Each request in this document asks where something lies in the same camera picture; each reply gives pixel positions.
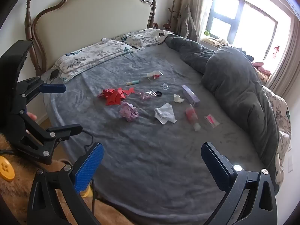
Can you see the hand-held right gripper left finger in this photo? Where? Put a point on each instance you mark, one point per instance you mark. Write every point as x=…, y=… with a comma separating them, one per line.
x=89, y=166

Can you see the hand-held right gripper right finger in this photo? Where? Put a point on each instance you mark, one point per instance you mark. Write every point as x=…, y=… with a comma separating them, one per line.
x=214, y=166

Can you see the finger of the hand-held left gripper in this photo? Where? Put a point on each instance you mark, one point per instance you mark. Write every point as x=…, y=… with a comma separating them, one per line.
x=63, y=131
x=54, y=88

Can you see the clear packet with pink item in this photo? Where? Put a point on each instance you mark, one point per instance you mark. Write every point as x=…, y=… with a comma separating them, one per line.
x=211, y=120

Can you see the pink labelled plastic bottle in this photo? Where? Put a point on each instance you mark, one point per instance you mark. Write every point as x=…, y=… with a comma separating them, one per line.
x=191, y=114

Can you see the purple cardboard box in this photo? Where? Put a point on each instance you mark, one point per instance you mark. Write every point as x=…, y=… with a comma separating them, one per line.
x=191, y=95

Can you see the person's left hand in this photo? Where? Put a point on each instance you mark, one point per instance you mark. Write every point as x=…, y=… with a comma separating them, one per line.
x=32, y=116

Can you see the floral pillow with teal trim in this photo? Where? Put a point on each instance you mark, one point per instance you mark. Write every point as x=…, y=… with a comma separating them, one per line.
x=89, y=56

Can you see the pile of red paper cutouts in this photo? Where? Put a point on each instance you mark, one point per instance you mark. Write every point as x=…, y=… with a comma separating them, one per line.
x=114, y=96

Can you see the purple crumpled paper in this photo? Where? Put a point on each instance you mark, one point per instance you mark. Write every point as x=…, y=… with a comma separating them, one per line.
x=129, y=111

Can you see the yellow button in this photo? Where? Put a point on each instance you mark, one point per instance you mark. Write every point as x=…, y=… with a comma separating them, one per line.
x=6, y=168

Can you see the large white crumpled tissue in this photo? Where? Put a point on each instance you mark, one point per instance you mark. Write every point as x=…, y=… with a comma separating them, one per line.
x=164, y=113

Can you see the small white crumpled tissue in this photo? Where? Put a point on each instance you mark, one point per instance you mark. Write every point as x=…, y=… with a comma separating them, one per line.
x=178, y=98

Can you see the pastel coloured tube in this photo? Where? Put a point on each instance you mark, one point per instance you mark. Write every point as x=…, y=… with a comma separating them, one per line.
x=133, y=82

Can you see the grey duvet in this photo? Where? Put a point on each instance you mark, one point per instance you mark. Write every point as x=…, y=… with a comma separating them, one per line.
x=234, y=86

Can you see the floral quilt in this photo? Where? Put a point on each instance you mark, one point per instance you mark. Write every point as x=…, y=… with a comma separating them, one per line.
x=279, y=112

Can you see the clear pink wrapper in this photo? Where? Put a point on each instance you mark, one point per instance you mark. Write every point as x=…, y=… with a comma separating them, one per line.
x=146, y=95

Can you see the clear snowflake-shaped plastic piece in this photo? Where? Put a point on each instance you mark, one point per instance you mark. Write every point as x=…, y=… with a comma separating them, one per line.
x=163, y=87

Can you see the red and white packet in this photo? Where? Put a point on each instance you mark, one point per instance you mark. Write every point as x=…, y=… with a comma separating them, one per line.
x=154, y=75

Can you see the red cloth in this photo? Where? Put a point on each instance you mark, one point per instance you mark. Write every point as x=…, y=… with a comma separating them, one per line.
x=260, y=65

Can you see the beige curtain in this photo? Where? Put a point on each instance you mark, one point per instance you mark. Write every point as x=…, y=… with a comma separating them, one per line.
x=288, y=63
x=196, y=4

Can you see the red window decoration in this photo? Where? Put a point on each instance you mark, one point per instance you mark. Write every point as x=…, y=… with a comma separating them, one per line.
x=276, y=50

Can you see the window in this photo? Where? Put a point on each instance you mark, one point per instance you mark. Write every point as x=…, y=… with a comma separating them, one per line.
x=253, y=28

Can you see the grey hanging garment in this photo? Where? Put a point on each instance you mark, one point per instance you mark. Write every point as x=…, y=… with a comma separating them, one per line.
x=187, y=23

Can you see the wooden coat rack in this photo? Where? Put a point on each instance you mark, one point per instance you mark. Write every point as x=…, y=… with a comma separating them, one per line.
x=174, y=7

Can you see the cream headboard with wooden frame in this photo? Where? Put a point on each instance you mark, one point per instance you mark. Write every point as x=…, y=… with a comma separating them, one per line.
x=93, y=16

